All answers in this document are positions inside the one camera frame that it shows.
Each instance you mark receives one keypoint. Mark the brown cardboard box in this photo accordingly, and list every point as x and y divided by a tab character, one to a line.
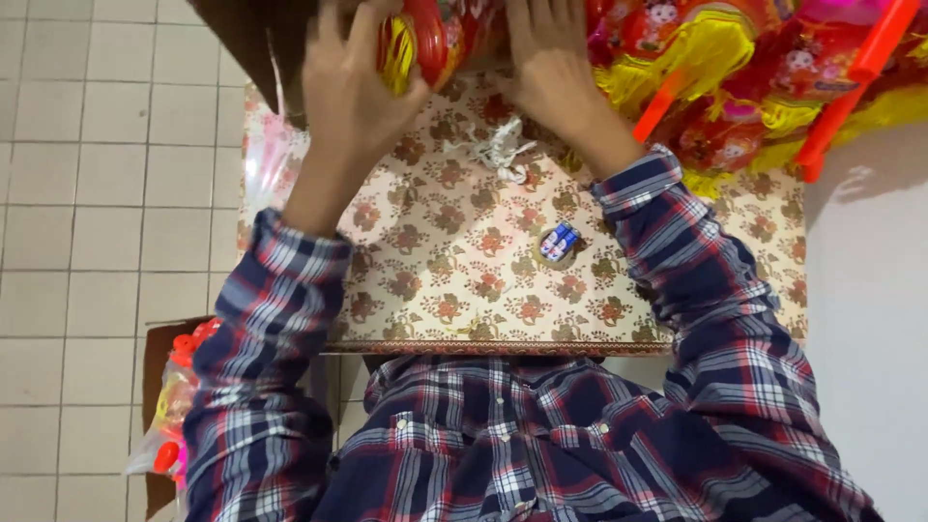
254	43

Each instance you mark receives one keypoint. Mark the small blue and white batteries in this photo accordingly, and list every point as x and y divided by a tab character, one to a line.
559	241

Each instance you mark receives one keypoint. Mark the person's right fingers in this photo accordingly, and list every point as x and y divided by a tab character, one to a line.
539	29

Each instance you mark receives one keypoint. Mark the red and yellow paper lantern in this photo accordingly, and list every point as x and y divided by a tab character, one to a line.
428	40

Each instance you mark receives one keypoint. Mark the floral patterned table cover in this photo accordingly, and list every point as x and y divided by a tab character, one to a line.
507	239

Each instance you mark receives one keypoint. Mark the heap of red tasselled lanterns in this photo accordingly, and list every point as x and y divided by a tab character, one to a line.
754	80

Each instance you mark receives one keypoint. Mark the clear bag of plastic parts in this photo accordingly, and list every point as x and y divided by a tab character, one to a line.
172	406

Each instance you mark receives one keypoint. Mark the brown cardboard carton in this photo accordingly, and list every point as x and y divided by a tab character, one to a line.
156	413

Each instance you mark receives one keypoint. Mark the person's left hand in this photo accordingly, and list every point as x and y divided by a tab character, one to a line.
346	94

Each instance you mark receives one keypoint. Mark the person's right hand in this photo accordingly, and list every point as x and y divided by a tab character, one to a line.
552	80

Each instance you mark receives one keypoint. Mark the person's plaid shirt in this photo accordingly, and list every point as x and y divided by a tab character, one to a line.
551	391

